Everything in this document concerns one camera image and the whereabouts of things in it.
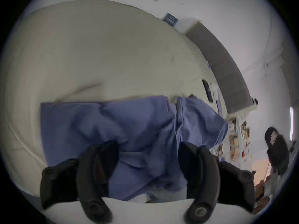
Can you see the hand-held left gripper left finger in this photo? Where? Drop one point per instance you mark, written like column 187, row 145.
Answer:
column 91, row 171

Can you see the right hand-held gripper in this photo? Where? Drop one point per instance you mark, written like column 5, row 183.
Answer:
column 278, row 148

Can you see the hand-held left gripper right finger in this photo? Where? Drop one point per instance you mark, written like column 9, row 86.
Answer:
column 205, row 176

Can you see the blue garment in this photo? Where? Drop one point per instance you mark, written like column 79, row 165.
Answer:
column 140, row 129

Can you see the person's right hand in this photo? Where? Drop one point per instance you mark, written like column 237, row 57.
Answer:
column 262, row 195

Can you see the shelf with small items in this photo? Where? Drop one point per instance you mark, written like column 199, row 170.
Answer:
column 239, row 140

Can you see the black phone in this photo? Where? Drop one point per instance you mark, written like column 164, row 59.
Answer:
column 207, row 90

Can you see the grey padded headboard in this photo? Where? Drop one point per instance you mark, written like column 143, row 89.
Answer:
column 222, row 64

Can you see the bed with beige sheet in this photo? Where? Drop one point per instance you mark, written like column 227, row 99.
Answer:
column 105, row 55

